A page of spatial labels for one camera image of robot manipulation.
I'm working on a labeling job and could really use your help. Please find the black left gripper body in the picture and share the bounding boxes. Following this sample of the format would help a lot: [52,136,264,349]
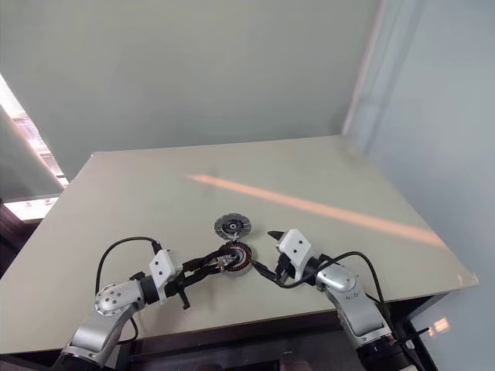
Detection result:
[166,270,194,311]

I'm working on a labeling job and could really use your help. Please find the copper wound motor stator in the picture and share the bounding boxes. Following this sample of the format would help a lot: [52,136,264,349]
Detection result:
[220,243,255,277]

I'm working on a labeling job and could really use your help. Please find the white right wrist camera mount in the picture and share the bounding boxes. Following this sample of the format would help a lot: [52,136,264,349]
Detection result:
[275,228,314,281]

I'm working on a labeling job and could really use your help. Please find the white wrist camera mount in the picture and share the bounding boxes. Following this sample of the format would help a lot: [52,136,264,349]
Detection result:
[148,249,185,301]
[275,228,314,281]

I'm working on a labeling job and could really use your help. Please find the dark wooden cabinet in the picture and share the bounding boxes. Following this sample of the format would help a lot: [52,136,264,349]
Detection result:
[0,200,39,280]

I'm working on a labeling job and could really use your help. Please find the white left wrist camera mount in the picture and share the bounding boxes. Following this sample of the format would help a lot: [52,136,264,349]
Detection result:
[148,249,185,301]

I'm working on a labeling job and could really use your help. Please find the bright window strip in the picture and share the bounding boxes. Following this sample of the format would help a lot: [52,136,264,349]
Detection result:
[0,73,70,191]

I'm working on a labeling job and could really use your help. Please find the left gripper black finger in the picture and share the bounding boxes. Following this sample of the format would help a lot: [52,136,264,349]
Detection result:
[184,265,227,288]
[182,250,230,274]

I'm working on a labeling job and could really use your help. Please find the dark table frame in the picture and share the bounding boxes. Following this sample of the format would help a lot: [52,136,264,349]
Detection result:
[0,297,453,371]

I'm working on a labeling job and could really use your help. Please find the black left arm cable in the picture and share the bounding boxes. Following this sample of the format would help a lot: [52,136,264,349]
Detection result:
[96,236,163,345]

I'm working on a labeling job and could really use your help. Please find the grey round motor end cap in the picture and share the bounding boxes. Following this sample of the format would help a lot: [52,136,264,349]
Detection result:
[212,214,253,238]

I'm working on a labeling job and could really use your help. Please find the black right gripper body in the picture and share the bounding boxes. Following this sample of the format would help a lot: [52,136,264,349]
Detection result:
[273,252,297,288]

